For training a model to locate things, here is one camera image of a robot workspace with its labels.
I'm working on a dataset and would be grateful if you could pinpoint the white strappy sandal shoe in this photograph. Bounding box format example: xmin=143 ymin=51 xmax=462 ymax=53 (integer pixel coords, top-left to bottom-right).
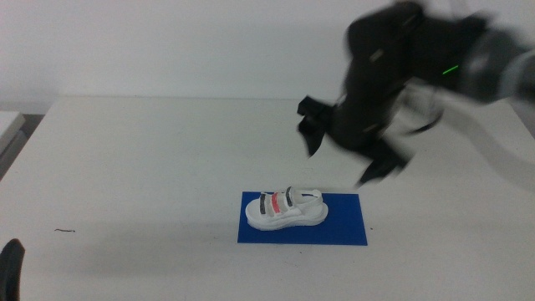
xmin=244 ymin=186 xmax=329 ymax=232

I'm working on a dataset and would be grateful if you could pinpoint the blue rectangular mat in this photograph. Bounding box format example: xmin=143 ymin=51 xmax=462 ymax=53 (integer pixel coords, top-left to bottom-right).
xmin=237 ymin=191 xmax=369 ymax=247

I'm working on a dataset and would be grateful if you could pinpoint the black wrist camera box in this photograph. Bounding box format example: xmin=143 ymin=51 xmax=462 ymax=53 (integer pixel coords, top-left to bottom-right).
xmin=345 ymin=1 xmax=426 ymax=55

